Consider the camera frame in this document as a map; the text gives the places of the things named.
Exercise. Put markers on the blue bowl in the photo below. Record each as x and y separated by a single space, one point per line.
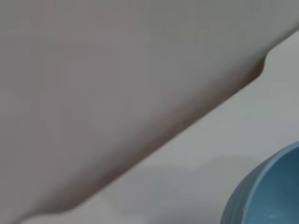
271 191

